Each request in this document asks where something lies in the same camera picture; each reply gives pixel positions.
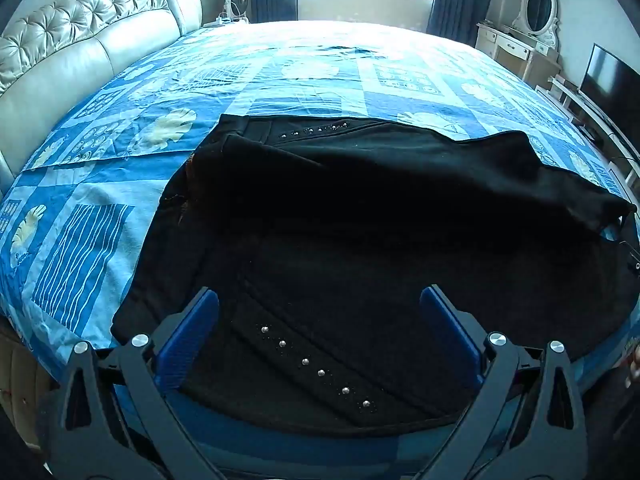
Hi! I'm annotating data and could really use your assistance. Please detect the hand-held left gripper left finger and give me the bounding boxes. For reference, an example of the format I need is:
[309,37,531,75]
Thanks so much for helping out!
[42,287,227,480]

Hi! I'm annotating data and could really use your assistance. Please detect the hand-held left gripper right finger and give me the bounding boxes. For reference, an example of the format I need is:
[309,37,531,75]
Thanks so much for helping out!
[419,285,589,480]

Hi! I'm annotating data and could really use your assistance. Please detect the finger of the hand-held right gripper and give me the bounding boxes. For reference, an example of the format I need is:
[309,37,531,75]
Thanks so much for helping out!
[619,212,640,277]

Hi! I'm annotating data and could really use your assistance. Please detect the black studded pants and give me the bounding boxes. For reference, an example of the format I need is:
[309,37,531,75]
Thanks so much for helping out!
[110,114,640,431]

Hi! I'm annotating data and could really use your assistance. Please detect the white television stand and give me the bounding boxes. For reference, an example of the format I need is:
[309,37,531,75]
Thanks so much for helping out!
[535,75,640,196]

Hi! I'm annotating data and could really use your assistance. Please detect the black flat-screen television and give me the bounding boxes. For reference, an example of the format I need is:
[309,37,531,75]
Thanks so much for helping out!
[577,44,640,136]

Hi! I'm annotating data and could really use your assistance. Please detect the cream dressing table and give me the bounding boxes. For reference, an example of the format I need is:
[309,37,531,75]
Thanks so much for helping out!
[475,21,562,80]

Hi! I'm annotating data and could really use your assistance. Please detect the white oval vanity mirror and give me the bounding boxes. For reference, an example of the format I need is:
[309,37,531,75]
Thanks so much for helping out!
[512,0,561,51]

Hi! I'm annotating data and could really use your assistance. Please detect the blue leaf-patterned bedsheet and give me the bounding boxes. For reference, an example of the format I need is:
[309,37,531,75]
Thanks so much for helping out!
[0,20,640,476]

